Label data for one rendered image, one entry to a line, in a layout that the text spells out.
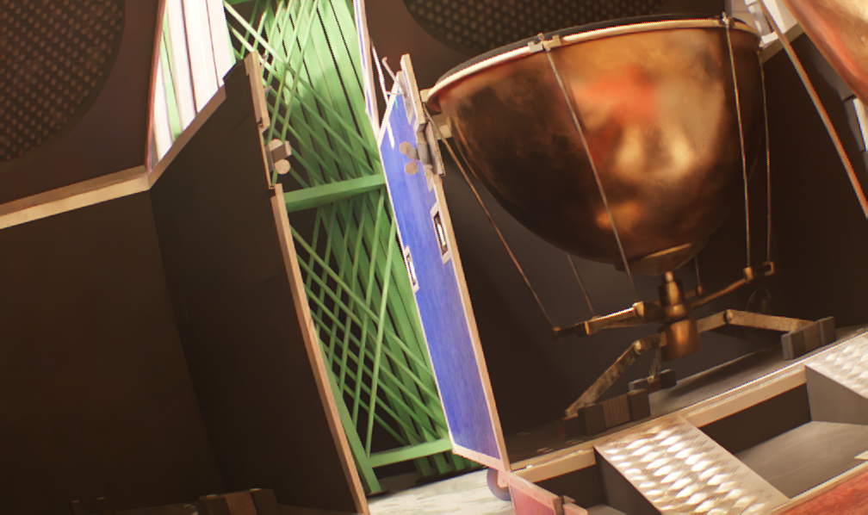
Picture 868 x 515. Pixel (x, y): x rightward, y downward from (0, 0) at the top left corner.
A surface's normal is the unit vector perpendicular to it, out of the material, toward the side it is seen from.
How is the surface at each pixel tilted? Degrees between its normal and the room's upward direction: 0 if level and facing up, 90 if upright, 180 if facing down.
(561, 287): 90
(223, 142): 90
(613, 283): 90
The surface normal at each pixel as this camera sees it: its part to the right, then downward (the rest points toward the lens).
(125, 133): 0.43, 0.61
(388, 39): 0.24, 0.70
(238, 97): -0.89, 0.18
